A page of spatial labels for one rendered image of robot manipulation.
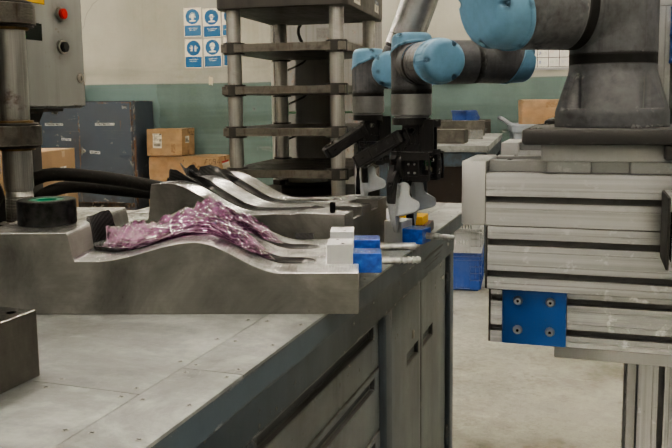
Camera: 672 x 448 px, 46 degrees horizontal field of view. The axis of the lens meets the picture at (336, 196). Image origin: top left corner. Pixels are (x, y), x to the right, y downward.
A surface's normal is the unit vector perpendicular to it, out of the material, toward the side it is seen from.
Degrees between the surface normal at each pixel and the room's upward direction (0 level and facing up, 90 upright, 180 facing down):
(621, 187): 90
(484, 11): 96
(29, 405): 0
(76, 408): 0
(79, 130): 90
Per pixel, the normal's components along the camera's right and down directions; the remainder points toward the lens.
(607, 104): -0.40, -0.19
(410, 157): -0.49, 0.11
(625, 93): -0.11, -0.19
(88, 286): -0.04, 0.12
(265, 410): 0.95, 0.03
